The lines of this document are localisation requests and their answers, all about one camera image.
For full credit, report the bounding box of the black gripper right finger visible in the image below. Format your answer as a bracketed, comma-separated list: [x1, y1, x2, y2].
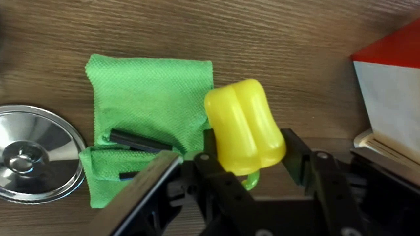
[281, 129, 364, 236]

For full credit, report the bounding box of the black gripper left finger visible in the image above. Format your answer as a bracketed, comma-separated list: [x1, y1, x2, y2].
[193, 130, 258, 236]

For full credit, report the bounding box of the yellow bell pepper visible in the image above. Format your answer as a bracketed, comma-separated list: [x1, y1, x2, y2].
[205, 79, 286, 191]

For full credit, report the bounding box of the black marker pen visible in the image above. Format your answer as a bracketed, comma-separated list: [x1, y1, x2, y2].
[109, 129, 172, 154]

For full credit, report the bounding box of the green folded cloth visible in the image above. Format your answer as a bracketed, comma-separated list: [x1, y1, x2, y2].
[80, 54, 214, 209]

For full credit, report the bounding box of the cream wooden box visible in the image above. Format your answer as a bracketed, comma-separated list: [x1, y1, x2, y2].
[352, 20, 420, 163]

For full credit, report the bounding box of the silver metal bowl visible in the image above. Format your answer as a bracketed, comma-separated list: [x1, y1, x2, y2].
[0, 105, 86, 205]

